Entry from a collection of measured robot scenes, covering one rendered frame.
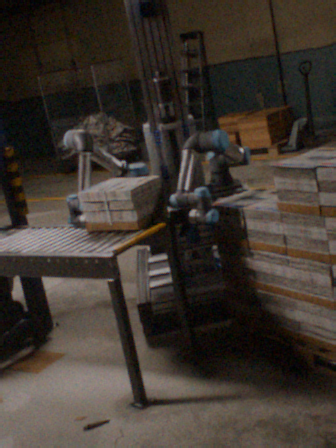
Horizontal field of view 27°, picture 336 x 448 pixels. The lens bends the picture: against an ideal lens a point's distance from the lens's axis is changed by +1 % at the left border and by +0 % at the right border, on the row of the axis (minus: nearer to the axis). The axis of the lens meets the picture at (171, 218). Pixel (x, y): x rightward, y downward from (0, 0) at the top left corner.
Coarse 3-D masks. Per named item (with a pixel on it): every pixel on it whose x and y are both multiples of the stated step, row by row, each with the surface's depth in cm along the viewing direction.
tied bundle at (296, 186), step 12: (276, 168) 337; (288, 168) 330; (276, 180) 340; (288, 180) 333; (300, 180) 326; (312, 180) 319; (288, 192) 335; (300, 192) 328; (312, 192) 321; (300, 204) 330; (312, 204) 324
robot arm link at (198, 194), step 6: (198, 192) 369; (204, 192) 369; (192, 198) 372; (198, 198) 370; (204, 198) 369; (210, 198) 372; (192, 204) 373; (198, 204) 372; (204, 204) 370; (210, 204) 372
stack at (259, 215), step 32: (256, 192) 397; (224, 224) 386; (256, 224) 364; (288, 224) 342; (320, 224) 324; (224, 256) 395; (256, 256) 370; (288, 256) 351; (288, 288) 356; (320, 288) 336; (288, 320) 364; (320, 320) 342; (320, 352) 350
